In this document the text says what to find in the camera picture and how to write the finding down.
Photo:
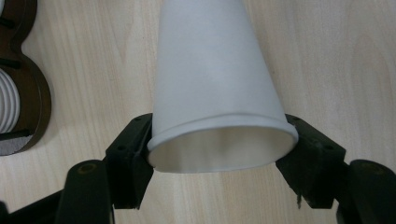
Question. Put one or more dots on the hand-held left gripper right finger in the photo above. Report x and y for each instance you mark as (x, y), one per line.
(314, 165)

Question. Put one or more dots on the dark brown double cup holder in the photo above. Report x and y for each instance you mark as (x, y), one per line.
(32, 90)

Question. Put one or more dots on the short stack of white cups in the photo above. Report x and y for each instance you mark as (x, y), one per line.
(8, 102)

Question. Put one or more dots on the single white paper cup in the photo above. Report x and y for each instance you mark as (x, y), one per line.
(214, 81)

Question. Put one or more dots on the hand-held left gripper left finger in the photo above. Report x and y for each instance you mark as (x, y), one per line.
(127, 161)

